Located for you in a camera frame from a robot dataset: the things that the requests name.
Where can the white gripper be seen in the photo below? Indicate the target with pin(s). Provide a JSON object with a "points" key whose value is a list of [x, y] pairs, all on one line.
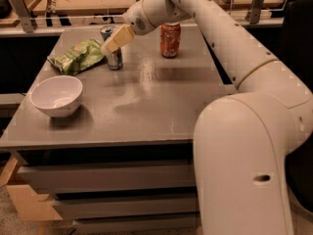
{"points": [[136, 18]]}

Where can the blue silver redbull can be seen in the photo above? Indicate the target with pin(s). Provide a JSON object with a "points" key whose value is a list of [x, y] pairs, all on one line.
{"points": [[114, 59]]}

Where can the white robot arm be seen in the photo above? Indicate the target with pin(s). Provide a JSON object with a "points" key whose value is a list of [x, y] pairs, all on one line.
{"points": [[241, 140]]}

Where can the orange soda can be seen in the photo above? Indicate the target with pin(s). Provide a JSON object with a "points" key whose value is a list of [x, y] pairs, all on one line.
{"points": [[170, 34]]}

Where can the green jalapeno chip bag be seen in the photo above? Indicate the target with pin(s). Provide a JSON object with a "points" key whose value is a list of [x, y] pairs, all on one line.
{"points": [[78, 58]]}

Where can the white bowl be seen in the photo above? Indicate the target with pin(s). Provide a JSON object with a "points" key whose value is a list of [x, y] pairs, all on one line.
{"points": [[58, 96]]}

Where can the grey drawer cabinet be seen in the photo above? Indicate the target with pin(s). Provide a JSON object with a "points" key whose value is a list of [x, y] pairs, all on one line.
{"points": [[124, 160]]}

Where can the cardboard box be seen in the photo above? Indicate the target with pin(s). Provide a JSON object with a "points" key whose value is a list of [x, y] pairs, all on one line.
{"points": [[29, 205]]}

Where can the left metal bracket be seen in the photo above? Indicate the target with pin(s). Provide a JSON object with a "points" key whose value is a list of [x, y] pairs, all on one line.
{"points": [[28, 23]]}

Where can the right metal bracket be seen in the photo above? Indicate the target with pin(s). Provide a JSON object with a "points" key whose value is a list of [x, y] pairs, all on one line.
{"points": [[253, 14]]}

